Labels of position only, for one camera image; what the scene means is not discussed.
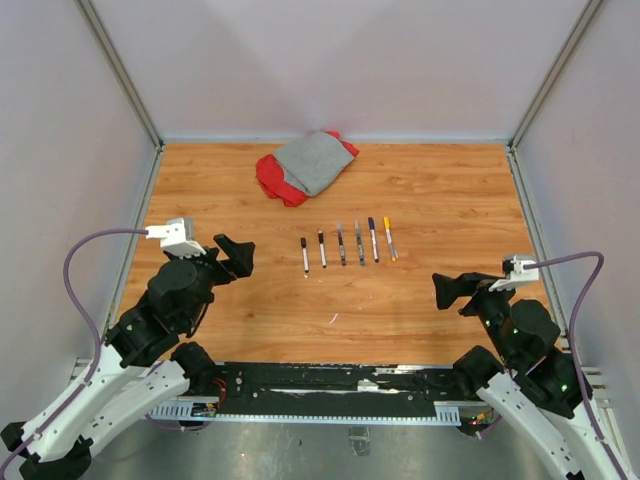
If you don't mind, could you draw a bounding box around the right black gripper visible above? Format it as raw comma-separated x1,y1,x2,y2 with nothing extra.
433,270,522,363

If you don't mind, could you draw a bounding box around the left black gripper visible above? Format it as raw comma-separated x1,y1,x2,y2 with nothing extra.
168,232,254,328

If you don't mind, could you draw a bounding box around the angled white pen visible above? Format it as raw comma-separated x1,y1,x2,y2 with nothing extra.
302,247,310,276

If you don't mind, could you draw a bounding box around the white pen yellow end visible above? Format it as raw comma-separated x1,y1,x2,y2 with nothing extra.
385,227,398,262

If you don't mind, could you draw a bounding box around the white pen black end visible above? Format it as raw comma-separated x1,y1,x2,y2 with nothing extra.
319,240,328,268

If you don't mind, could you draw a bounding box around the white marker blue tip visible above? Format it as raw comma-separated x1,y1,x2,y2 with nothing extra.
369,228,380,263

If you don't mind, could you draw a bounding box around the purple pen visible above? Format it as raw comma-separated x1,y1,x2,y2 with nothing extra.
336,222,347,267

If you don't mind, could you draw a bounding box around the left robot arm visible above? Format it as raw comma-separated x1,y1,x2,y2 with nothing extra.
1,234,255,479

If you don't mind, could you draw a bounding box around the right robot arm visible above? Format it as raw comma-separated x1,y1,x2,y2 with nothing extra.
432,273,635,479

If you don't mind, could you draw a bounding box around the red cloth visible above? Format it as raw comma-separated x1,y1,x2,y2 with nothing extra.
255,131,360,207

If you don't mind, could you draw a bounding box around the grey folded cloth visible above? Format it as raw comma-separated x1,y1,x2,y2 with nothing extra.
274,131,358,197

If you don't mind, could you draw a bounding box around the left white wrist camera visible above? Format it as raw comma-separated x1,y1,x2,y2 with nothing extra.
145,217,206,259

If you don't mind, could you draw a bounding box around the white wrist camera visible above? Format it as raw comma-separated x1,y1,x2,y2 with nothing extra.
145,217,206,259
488,254,540,292

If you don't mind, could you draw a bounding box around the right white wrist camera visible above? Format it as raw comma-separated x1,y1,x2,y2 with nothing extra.
488,254,540,292

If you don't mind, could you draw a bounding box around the grey cable duct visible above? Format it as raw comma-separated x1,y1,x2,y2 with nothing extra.
148,398,462,427

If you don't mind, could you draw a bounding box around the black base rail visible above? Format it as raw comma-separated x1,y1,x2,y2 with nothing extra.
187,362,479,412

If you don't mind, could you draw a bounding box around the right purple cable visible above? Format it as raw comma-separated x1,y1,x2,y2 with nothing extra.
469,251,629,480

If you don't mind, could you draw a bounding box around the purple cable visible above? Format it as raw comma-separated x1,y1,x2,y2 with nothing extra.
0,228,211,471
469,251,629,480

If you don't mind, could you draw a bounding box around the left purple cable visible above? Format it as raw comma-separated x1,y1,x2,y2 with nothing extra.
0,228,211,471

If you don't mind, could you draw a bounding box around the aluminium frame rail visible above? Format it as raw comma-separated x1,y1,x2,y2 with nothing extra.
582,366,611,409

